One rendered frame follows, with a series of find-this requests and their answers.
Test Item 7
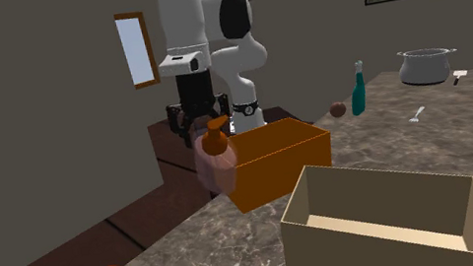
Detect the white spatula black handle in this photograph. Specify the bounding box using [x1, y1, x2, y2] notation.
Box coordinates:
[449, 67, 472, 87]

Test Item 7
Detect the grey cooking pot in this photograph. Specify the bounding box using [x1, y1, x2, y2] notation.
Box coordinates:
[394, 41, 463, 92]

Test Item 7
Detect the teal bottle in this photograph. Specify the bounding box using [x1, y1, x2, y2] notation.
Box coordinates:
[342, 59, 373, 118]

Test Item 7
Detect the brown ball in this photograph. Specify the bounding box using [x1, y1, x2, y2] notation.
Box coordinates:
[327, 100, 350, 120]

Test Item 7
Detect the white fork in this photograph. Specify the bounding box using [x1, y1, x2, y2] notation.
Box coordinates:
[405, 104, 429, 125]

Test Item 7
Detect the pink soap dispenser orange pump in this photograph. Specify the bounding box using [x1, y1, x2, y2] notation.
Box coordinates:
[186, 113, 245, 202]

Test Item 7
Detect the beige cardboard box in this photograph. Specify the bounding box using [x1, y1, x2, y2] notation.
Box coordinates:
[268, 134, 473, 266]

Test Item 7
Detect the orange open box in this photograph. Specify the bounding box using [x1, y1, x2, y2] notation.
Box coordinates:
[214, 109, 343, 217]

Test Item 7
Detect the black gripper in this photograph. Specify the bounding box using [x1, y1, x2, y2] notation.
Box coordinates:
[160, 66, 237, 152]

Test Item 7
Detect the wooden framed mirror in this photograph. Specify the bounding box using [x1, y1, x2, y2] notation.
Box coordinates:
[112, 8, 163, 93]

